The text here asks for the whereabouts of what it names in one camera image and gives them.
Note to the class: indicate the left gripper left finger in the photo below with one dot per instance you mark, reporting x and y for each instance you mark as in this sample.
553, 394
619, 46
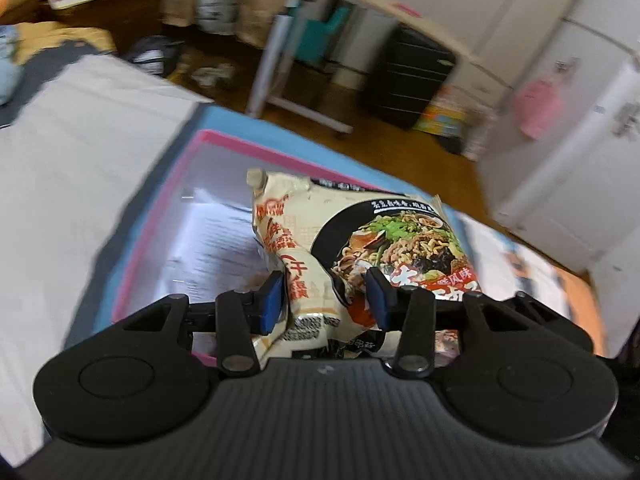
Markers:
242, 315

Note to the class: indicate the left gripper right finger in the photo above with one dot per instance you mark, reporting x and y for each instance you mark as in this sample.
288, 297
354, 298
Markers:
412, 311

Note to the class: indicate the instant noodle packet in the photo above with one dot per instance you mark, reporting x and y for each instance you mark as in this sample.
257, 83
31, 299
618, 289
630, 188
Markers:
327, 235

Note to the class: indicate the pink storage box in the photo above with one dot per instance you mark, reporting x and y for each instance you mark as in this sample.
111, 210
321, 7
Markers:
196, 237

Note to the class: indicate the striped colourful bed sheet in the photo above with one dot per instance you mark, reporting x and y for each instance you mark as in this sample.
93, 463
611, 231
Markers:
504, 264

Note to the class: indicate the colourful cardboard box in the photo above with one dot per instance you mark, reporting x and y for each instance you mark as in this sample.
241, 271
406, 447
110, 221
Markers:
446, 114

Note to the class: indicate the white door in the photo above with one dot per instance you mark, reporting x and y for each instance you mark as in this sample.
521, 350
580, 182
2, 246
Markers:
584, 199

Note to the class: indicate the white blanket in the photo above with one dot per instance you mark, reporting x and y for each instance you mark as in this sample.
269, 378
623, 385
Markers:
69, 164

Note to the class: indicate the pink hanging cloth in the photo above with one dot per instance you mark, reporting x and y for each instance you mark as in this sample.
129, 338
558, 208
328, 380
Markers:
536, 106

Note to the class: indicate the black suitcase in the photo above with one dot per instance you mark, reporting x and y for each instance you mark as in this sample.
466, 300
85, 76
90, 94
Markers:
405, 76

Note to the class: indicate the teal bag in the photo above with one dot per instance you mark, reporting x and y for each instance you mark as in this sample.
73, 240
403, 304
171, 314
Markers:
319, 38

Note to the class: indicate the white wardrobe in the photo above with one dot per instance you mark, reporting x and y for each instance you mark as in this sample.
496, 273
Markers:
505, 36

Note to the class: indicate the dark wooden nightstand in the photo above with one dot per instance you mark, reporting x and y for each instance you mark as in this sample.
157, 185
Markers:
128, 21

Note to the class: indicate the white folding table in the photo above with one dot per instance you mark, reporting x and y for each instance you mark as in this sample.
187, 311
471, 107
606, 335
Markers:
286, 34

